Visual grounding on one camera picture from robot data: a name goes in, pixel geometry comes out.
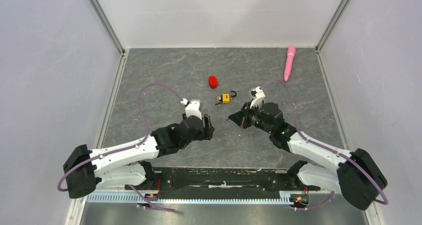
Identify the pink pen-shaped stick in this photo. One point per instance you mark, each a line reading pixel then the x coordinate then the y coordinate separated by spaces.
pixel 289 62

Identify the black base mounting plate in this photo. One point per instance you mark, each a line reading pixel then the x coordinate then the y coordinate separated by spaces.
pixel 223 183

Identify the right aluminium frame rail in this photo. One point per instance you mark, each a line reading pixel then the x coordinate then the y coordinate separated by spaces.
pixel 326 50

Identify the aluminium frame rail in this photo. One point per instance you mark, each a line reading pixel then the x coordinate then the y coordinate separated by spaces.
pixel 117 74
pixel 326 50

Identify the left aluminium frame rail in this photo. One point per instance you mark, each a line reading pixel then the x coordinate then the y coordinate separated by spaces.
pixel 117 74

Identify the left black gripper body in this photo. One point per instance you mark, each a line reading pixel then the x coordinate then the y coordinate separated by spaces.
pixel 205 132

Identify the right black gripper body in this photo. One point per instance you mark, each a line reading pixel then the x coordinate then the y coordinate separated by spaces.
pixel 254 117

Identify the white slotted cable duct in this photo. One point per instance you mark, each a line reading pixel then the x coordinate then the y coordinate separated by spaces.
pixel 132 197

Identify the metal key bunch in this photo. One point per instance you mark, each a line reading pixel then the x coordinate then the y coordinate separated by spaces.
pixel 218 101

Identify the yellow black padlock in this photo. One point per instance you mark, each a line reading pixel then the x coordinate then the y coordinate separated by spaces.
pixel 226 97

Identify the red cylindrical cap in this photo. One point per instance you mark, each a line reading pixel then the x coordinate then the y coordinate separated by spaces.
pixel 213 82

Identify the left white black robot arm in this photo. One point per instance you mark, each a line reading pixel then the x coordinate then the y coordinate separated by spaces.
pixel 127 164

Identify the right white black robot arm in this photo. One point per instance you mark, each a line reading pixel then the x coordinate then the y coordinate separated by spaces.
pixel 353 174

